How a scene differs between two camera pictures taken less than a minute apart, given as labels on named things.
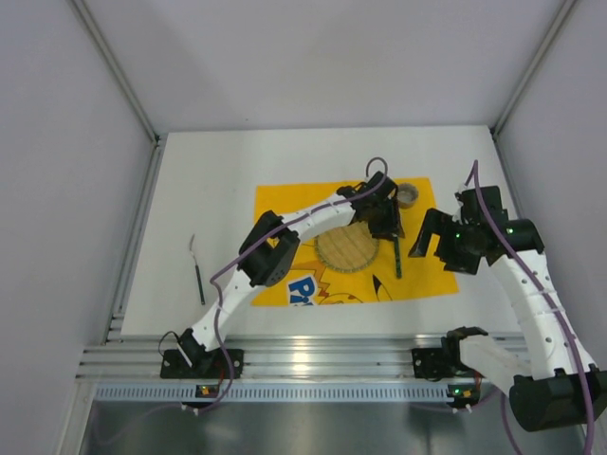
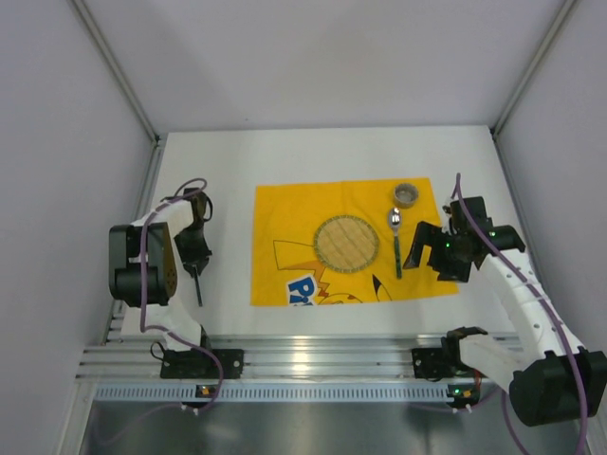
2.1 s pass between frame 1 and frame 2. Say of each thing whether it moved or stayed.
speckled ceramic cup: stayed
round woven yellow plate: stayed
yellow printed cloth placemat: stayed
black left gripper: moved
